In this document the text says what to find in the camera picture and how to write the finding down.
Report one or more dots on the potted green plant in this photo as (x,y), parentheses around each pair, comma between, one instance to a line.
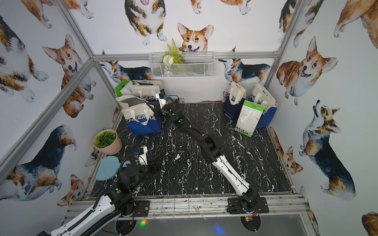
(108,142)

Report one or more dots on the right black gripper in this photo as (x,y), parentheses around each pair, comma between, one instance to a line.
(165,106)

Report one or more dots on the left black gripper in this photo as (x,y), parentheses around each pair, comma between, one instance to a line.
(150,166)

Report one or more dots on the fern and white flower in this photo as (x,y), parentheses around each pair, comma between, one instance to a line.
(173,60)

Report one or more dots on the aluminium front rail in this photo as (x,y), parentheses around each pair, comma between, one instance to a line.
(216,206)

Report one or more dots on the light blue cutting board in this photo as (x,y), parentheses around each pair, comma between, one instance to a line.
(110,167)

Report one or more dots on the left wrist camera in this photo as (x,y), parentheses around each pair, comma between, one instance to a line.
(141,155)

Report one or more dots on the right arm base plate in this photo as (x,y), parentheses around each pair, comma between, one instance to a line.
(239,206)

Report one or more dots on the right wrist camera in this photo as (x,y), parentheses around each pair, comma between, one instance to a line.
(162,99)

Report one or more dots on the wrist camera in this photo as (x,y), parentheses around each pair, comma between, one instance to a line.
(162,99)
(141,155)

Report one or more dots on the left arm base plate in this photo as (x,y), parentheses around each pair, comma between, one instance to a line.
(140,209)

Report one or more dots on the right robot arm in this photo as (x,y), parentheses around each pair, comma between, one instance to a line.
(212,153)

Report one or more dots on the blue white bag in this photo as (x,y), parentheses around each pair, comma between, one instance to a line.
(147,89)

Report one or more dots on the white wire basket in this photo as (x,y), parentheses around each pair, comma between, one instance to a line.
(187,65)

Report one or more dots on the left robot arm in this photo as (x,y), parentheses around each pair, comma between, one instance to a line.
(112,202)

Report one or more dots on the green white bag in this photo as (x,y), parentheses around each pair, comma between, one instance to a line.
(248,118)
(123,88)

